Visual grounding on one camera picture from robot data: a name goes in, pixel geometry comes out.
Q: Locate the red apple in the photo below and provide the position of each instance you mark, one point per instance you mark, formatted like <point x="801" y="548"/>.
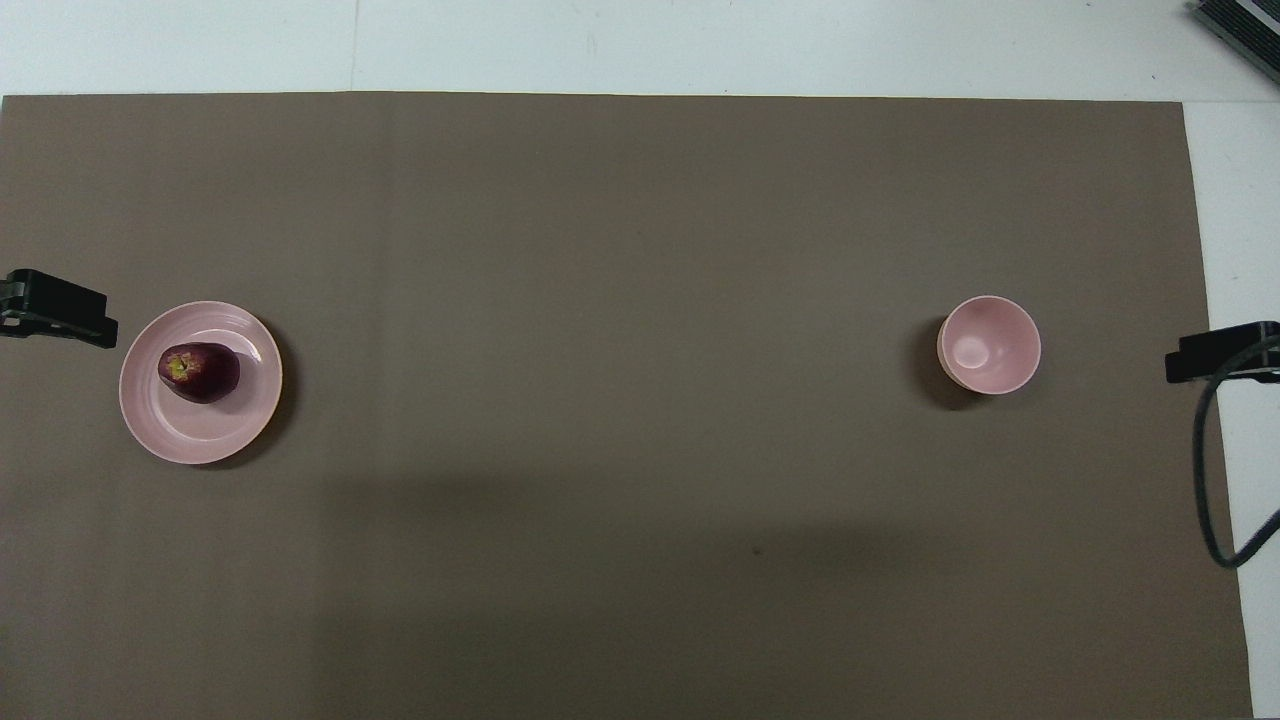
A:
<point x="200" y="372"/>

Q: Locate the grey ribbed device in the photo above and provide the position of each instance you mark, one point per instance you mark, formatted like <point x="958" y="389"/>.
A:
<point x="1245" y="25"/>

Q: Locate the brown table mat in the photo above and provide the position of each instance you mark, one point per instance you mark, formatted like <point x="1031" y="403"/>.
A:
<point x="620" y="300"/>

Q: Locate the pink plate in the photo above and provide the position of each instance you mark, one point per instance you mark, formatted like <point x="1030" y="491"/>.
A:
<point x="215" y="425"/>

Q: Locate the pink bowl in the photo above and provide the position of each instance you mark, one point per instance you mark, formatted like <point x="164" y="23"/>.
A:
<point x="990" y="345"/>

